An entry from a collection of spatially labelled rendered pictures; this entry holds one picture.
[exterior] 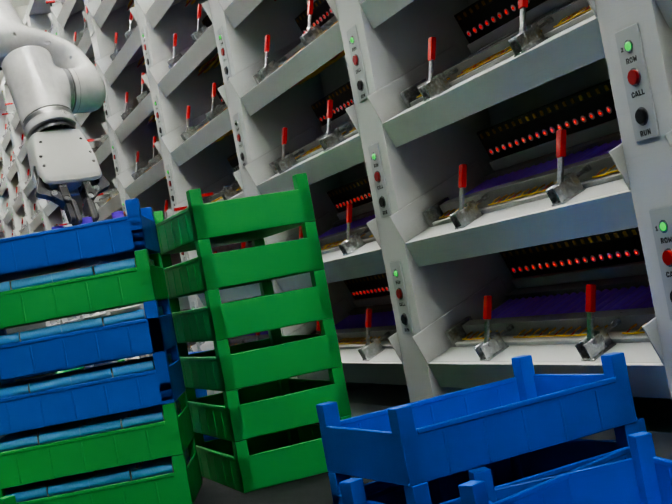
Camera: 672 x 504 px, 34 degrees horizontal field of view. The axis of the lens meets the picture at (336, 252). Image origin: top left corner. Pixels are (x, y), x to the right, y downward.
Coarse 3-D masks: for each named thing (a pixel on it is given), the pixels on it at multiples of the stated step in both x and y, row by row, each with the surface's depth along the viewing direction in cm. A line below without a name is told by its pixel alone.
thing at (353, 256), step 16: (336, 192) 243; (352, 192) 237; (368, 192) 230; (336, 208) 248; (352, 208) 240; (368, 208) 233; (320, 224) 250; (336, 224) 246; (352, 224) 230; (368, 224) 189; (288, 240) 247; (320, 240) 232; (336, 240) 225; (352, 240) 206; (368, 240) 205; (336, 256) 212; (352, 256) 201; (368, 256) 195; (336, 272) 212; (352, 272) 206; (368, 272) 199; (384, 272) 193; (288, 288) 241
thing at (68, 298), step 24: (144, 264) 171; (24, 288) 170; (48, 288) 170; (72, 288) 170; (96, 288) 171; (120, 288) 171; (144, 288) 171; (0, 312) 170; (24, 312) 170; (48, 312) 170; (72, 312) 170
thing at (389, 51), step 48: (336, 0) 189; (432, 0) 186; (384, 48) 182; (384, 144) 181; (432, 144) 184; (480, 144) 187; (384, 240) 187; (432, 288) 181; (480, 288) 184; (432, 384) 180
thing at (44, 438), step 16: (176, 400) 187; (112, 416) 179; (128, 416) 177; (144, 416) 171; (160, 416) 171; (32, 432) 176; (48, 432) 171; (64, 432) 170; (80, 432) 170; (96, 432) 171; (0, 448) 170; (16, 448) 170
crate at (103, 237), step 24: (144, 216) 189; (0, 240) 170; (24, 240) 170; (48, 240) 170; (72, 240) 171; (96, 240) 171; (120, 240) 171; (144, 240) 171; (0, 264) 170; (24, 264) 170; (48, 264) 170; (72, 264) 177; (96, 264) 190
